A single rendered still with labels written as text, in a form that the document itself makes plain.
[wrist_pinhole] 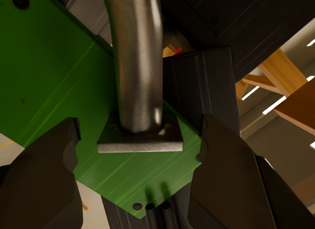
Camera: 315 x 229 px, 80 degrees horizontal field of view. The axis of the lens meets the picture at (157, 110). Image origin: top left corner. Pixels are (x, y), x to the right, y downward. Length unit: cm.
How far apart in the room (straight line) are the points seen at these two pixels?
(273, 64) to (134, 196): 86
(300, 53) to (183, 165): 995
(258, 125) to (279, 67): 674
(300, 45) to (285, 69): 910
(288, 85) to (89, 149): 92
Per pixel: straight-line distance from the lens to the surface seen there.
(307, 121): 61
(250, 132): 769
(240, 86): 431
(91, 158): 19
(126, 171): 19
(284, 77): 100
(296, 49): 1003
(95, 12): 63
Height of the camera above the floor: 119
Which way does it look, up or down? 3 degrees up
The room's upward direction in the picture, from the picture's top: 136 degrees clockwise
